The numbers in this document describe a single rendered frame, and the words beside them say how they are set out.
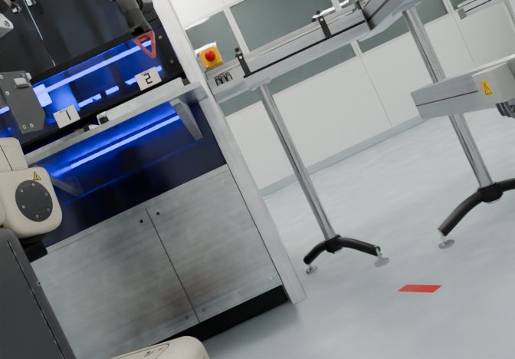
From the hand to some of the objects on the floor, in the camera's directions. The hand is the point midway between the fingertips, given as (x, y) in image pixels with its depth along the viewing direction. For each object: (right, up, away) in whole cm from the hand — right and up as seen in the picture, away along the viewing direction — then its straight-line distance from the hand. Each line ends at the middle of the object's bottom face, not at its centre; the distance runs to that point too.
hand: (152, 54), depth 177 cm
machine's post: (+49, -87, +44) cm, 109 cm away
